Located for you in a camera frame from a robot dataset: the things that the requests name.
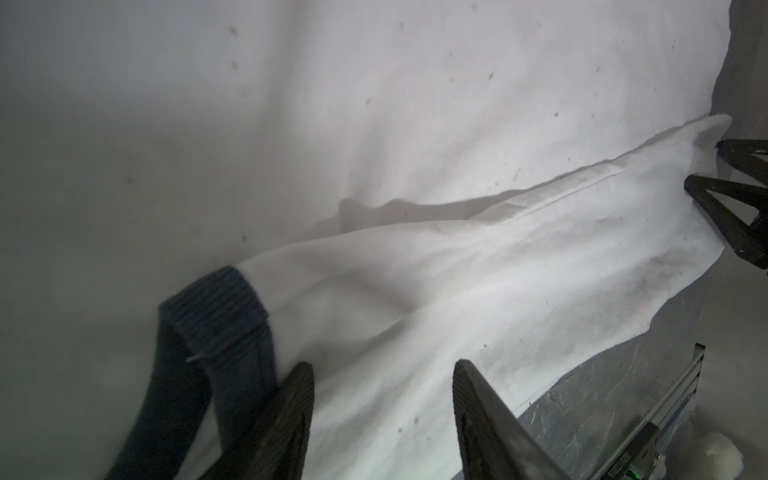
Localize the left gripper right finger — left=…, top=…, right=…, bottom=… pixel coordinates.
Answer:
left=452, top=359, right=568, bottom=480

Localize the white plush toy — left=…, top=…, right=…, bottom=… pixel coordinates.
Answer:
left=681, top=432, right=744, bottom=480

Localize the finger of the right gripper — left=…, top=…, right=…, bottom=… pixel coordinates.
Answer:
left=716, top=139, right=768, bottom=186
left=684, top=175, right=767, bottom=269

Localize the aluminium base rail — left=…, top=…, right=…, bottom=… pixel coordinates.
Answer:
left=591, top=343, right=706, bottom=480

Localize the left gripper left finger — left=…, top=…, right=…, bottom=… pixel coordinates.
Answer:
left=202, top=362, right=315, bottom=480

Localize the white tank top navy trim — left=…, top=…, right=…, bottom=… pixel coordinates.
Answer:
left=1, top=1, right=730, bottom=479

